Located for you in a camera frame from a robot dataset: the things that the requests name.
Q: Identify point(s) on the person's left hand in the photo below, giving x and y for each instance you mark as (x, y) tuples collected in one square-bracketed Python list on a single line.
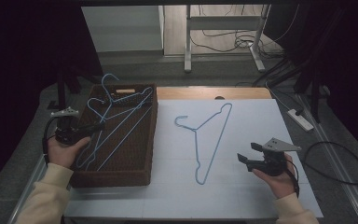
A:
[(63, 154)]

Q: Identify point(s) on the white cabinet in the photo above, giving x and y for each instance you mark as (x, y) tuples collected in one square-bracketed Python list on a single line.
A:
[(121, 28)]

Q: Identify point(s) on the brown wicker basket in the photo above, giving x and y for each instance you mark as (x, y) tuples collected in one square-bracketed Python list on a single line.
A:
[(133, 161)]

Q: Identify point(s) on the black tripod legs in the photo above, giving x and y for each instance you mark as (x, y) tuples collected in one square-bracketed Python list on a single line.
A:
[(313, 93)]

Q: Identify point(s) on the white table sheet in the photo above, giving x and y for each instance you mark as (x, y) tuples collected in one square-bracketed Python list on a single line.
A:
[(174, 196)]

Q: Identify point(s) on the white power strip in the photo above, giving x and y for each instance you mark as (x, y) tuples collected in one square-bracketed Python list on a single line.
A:
[(301, 121)]

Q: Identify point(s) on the black stand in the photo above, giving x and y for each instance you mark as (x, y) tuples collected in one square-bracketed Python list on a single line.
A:
[(61, 87)]

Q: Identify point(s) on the person's right hand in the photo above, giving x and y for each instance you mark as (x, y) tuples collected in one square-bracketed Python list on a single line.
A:
[(281, 185)]

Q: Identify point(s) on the white metal table frame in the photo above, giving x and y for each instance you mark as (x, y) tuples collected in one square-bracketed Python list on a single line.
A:
[(220, 22)]

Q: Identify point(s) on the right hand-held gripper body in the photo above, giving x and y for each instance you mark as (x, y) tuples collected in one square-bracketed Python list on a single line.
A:
[(273, 163)]

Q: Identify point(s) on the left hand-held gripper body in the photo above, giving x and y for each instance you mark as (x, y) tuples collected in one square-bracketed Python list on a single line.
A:
[(66, 130)]

